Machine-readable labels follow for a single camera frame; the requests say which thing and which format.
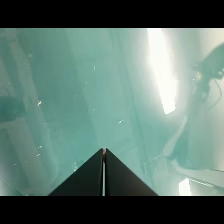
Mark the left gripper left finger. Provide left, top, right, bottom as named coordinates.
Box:
left=48, top=147, right=105, bottom=197

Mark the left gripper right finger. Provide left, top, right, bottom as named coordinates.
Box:
left=104, top=147, right=159, bottom=197

